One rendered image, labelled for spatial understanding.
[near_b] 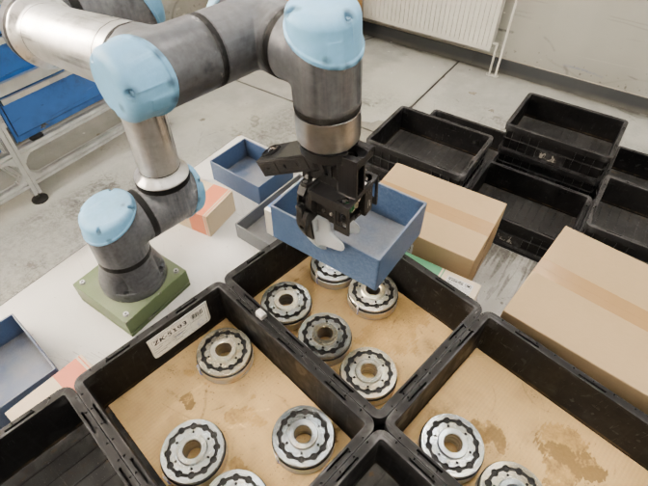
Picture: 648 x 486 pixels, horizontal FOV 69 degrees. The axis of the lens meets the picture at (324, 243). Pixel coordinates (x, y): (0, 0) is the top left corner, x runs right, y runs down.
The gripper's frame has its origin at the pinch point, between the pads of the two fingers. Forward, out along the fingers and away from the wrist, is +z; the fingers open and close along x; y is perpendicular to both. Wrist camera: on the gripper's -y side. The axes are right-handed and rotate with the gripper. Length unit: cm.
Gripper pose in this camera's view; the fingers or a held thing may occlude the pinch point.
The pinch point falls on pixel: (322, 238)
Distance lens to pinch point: 71.7
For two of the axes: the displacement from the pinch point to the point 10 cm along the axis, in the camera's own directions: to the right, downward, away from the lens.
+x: 5.8, -6.4, 5.0
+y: 8.1, 4.3, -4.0
